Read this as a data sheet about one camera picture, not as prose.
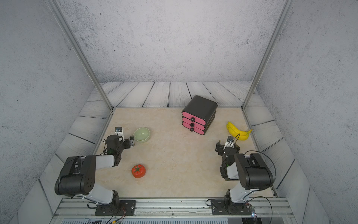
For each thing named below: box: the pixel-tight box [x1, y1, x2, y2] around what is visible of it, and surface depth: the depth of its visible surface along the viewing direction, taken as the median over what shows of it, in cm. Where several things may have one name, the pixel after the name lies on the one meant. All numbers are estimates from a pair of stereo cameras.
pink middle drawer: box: [181, 117, 206, 131], surface depth 98 cm
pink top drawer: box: [181, 111, 207, 126], surface depth 95 cm
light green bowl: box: [133, 127, 151, 143], surface depth 101 cm
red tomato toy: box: [131, 164, 146, 179], surface depth 83 cm
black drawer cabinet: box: [181, 95, 218, 136], surface depth 100 cm
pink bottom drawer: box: [181, 121, 206, 135], surface depth 104 cm
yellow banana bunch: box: [226, 121, 253, 141], surface depth 102 cm
